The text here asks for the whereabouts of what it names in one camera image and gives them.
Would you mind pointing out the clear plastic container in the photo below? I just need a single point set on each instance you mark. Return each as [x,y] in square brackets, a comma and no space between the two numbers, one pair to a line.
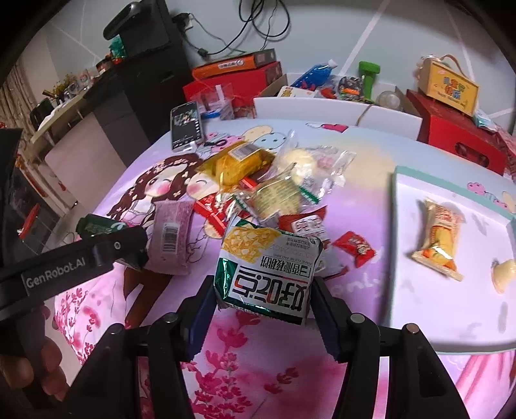
[211,100]

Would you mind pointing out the yellow printed card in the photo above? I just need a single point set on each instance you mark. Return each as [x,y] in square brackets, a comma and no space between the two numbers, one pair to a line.
[296,92]

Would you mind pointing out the pale round snack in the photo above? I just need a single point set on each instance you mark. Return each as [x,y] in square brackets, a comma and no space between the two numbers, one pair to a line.
[506,276]

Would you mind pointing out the black glossy packet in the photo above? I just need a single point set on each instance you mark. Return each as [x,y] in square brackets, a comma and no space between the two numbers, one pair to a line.
[186,125]

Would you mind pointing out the purple snack packet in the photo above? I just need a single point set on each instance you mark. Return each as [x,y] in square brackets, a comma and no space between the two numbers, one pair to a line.
[171,233]

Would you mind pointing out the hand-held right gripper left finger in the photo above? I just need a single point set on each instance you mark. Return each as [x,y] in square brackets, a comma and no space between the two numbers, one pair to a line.
[199,318]

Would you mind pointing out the pale cracker packet green edge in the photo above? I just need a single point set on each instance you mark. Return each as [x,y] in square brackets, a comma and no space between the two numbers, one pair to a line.
[274,197]

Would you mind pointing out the red snack packet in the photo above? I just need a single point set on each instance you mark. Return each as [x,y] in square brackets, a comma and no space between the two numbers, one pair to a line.
[205,207]
[354,245]
[306,223]

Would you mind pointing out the white tray with teal rim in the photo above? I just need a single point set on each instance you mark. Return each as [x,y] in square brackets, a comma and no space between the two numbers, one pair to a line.
[407,262]

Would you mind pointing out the green white snack packet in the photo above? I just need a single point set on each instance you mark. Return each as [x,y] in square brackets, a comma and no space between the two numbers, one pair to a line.
[266,278]

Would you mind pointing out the teal plastic bag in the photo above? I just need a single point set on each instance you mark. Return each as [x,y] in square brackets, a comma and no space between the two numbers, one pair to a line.
[485,123]

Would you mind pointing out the black device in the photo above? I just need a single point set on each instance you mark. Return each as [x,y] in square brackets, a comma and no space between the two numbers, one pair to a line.
[121,22]

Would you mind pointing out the person's left hand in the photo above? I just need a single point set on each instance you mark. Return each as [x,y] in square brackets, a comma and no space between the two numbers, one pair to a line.
[24,366]

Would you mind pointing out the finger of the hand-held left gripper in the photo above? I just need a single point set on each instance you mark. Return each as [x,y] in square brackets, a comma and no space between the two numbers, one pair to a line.
[96,227]
[121,247]

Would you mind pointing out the white storage box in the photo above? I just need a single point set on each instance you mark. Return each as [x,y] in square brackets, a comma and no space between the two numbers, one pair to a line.
[282,106]

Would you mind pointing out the red crate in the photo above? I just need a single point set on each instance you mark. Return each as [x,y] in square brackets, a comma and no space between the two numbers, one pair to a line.
[443,125]

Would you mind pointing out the yellow cardboard carry box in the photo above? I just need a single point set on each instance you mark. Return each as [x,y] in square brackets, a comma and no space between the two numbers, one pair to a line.
[447,88]

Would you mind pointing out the red gift box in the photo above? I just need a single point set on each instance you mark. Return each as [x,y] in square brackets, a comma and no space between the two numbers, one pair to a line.
[266,74]

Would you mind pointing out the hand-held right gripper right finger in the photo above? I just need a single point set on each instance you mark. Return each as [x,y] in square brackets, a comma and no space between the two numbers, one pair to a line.
[328,322]

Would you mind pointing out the round bun in clear packet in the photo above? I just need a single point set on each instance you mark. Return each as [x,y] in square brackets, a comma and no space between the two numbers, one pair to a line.
[296,163]

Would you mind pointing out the orange yellow snack packet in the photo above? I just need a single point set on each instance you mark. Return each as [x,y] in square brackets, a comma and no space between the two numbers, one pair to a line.
[441,237]

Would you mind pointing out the colourful toy packet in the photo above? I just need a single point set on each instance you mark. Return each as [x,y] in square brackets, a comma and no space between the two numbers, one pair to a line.
[346,86]

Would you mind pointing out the clear round bottle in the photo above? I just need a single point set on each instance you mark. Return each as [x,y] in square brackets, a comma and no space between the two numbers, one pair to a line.
[387,100]

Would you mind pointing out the orange box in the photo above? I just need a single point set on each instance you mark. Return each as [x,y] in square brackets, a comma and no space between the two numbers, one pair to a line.
[225,66]

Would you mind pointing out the black cabinet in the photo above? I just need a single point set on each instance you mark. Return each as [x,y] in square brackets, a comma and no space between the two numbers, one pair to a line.
[137,88]

